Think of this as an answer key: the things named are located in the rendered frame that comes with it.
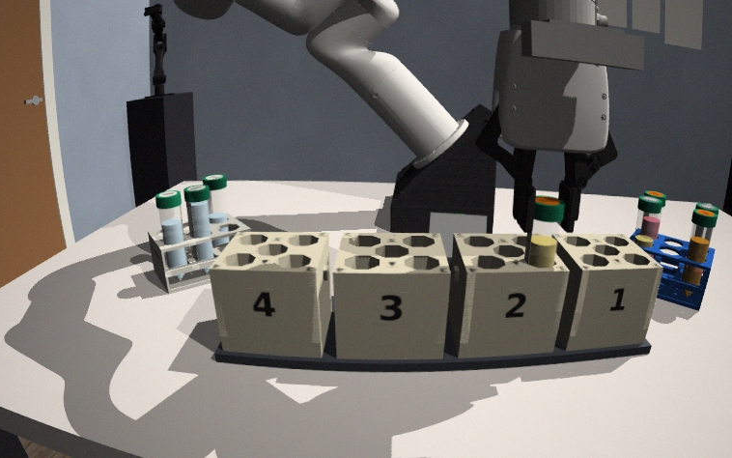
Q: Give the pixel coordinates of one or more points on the blue tube rack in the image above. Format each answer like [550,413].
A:
[666,290]

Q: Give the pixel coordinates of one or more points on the conical tube with pink liquid and green cap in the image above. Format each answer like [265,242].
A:
[663,198]

